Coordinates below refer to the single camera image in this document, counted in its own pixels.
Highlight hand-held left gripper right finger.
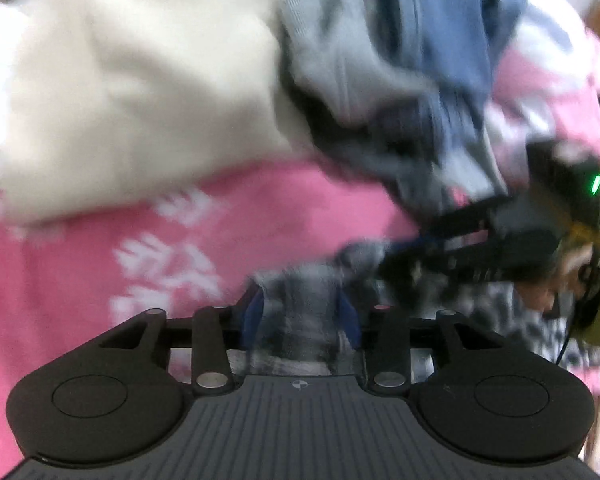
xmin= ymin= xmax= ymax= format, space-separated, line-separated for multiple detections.
xmin=337 ymin=292 xmax=506 ymax=395

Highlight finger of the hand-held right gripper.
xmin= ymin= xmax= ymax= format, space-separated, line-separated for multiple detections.
xmin=417 ymin=194 xmax=512 ymax=242
xmin=377 ymin=237 xmax=483 ymax=288

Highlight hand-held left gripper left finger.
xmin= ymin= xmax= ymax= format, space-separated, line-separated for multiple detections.
xmin=97 ymin=287 xmax=266 ymax=395

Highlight black white plaid shirt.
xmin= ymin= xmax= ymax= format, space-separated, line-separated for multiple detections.
xmin=225 ymin=240 xmax=600 ymax=376

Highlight person's right hand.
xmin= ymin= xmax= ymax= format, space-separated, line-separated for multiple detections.
xmin=522 ymin=245 xmax=598 ymax=323

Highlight pink quilt with grey clouds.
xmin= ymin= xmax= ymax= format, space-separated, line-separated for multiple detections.
xmin=480 ymin=0 xmax=600 ymax=201

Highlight pink floral blanket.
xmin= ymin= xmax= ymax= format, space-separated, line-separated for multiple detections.
xmin=0 ymin=157 xmax=600 ymax=480

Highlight light grey garment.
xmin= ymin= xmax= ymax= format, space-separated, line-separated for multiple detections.
xmin=277 ymin=0 xmax=481 ymax=126

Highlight blue denim jeans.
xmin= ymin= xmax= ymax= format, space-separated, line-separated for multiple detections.
xmin=365 ymin=0 xmax=528 ymax=106

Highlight cream garment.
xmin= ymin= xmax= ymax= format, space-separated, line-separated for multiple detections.
xmin=0 ymin=0 xmax=321 ymax=226

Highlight black cable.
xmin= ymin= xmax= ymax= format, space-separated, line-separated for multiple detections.
xmin=555 ymin=250 xmax=600 ymax=366

